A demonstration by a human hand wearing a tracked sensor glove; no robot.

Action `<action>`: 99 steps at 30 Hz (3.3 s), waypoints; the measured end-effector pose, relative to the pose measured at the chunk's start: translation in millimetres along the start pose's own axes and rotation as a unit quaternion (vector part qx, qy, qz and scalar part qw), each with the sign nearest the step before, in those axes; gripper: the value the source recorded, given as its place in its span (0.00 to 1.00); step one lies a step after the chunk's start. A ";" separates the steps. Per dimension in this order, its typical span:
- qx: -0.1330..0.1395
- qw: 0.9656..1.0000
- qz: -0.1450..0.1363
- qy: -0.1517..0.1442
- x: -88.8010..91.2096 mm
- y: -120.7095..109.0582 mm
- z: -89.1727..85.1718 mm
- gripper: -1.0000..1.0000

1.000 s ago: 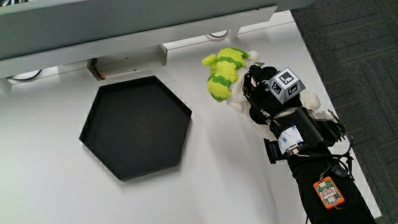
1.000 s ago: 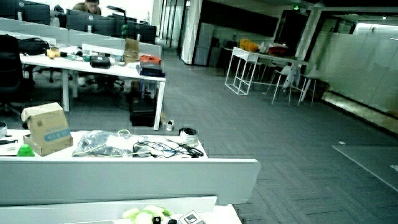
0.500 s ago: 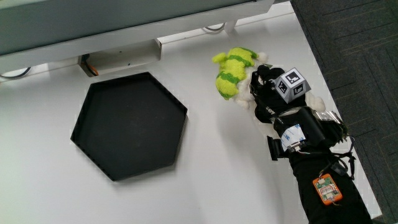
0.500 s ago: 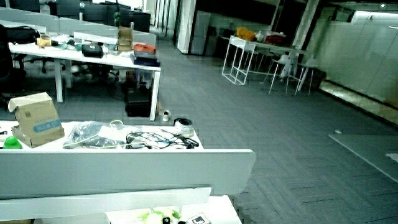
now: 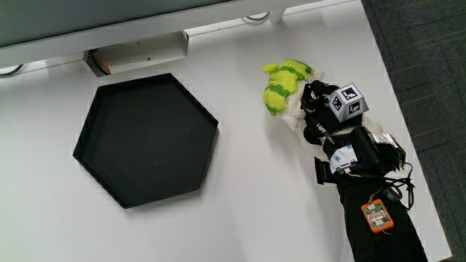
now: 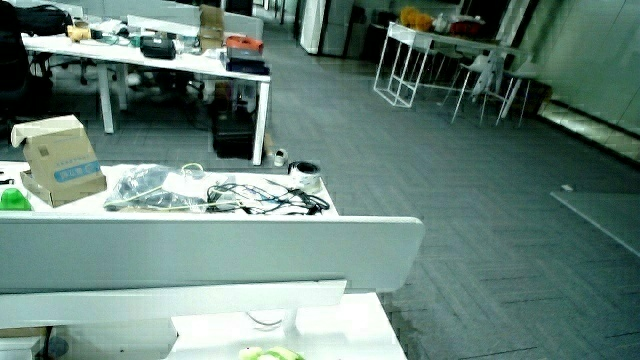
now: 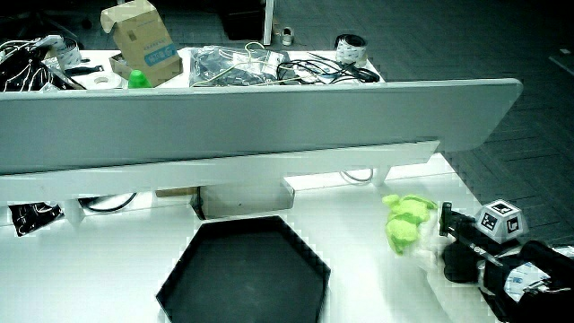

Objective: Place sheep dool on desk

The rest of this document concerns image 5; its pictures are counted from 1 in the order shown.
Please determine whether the person's right hand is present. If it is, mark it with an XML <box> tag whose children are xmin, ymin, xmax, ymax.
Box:
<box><xmin>300</xmin><ymin>80</ymin><xmax>370</xmax><ymax>146</ymax></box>

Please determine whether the green and white sheep doll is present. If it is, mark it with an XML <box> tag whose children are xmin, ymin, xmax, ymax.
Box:
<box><xmin>261</xmin><ymin>58</ymin><xmax>384</xmax><ymax>136</ymax></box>

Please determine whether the person's right forearm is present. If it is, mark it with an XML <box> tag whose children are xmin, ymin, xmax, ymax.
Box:
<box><xmin>314</xmin><ymin>125</ymin><xmax>429</xmax><ymax>262</ymax></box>

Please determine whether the white desk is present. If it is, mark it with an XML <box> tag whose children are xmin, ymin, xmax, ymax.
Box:
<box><xmin>0</xmin><ymin>0</ymin><xmax>454</xmax><ymax>262</ymax></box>

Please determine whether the orange circuit board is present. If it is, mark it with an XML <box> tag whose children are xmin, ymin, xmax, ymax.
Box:
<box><xmin>360</xmin><ymin>198</ymin><xmax>395</xmax><ymax>234</ymax></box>

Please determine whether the black hexagonal tray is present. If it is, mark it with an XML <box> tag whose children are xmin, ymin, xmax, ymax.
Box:
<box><xmin>72</xmin><ymin>72</ymin><xmax>220</xmax><ymax>210</ymax></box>

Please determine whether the grey partition panel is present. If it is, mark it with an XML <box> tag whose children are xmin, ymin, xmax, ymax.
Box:
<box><xmin>0</xmin><ymin>0</ymin><xmax>234</xmax><ymax>49</ymax></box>

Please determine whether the black sensor wire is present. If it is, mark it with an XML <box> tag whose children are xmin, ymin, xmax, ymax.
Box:
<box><xmin>380</xmin><ymin>162</ymin><xmax>416</xmax><ymax>212</ymax></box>

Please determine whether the white cable box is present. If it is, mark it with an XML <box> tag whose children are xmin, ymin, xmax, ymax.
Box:
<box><xmin>83</xmin><ymin>31</ymin><xmax>190</xmax><ymax>78</ymax></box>

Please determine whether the white partition frame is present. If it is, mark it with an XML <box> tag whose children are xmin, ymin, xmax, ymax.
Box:
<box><xmin>0</xmin><ymin>0</ymin><xmax>328</xmax><ymax>70</ymax></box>

